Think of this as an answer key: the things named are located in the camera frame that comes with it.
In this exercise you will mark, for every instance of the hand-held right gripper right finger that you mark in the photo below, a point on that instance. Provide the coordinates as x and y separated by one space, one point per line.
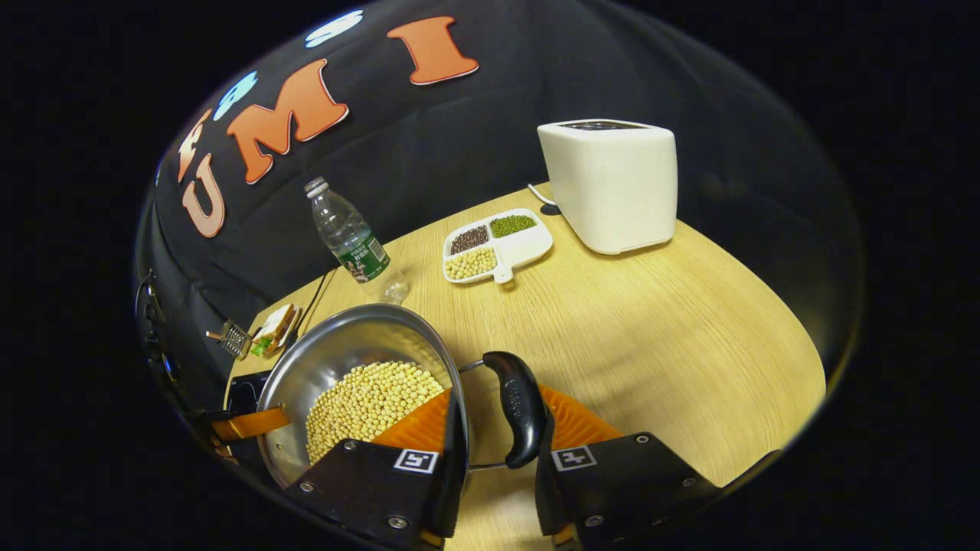
545 490

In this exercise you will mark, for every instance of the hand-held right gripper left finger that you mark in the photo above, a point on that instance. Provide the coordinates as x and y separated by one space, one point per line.
453 474

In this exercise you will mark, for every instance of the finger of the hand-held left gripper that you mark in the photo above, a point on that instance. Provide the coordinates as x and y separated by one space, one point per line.
249 425

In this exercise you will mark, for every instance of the black induction cooktop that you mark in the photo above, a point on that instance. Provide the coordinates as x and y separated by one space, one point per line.
245 394

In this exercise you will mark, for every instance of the sandwich on white plate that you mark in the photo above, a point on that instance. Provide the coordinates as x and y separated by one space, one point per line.
276 329

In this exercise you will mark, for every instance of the heap of yellow soybeans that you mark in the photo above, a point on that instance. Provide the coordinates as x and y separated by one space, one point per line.
367 402

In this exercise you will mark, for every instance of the clear plastic water bottle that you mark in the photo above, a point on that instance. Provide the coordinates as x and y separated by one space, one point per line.
352 241

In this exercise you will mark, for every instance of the white divided dish of beans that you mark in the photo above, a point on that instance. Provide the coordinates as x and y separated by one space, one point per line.
498 245

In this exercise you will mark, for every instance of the white toaster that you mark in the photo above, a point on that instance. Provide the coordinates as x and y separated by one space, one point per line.
612 187

